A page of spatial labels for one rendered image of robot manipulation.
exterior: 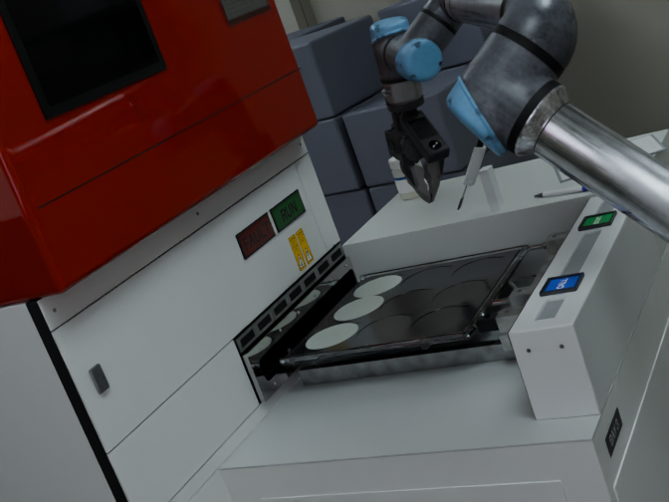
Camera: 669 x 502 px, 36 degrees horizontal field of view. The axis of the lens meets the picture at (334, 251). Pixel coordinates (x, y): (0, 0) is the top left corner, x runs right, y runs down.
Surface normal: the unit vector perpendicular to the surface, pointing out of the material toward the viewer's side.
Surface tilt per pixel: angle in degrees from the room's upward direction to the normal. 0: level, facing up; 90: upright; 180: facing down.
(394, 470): 90
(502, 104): 75
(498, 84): 63
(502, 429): 0
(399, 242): 90
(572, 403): 90
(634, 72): 90
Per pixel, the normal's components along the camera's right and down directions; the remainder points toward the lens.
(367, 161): -0.56, 0.41
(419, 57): 0.29, 0.32
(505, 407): -0.33, -0.91
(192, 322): 0.85, -0.17
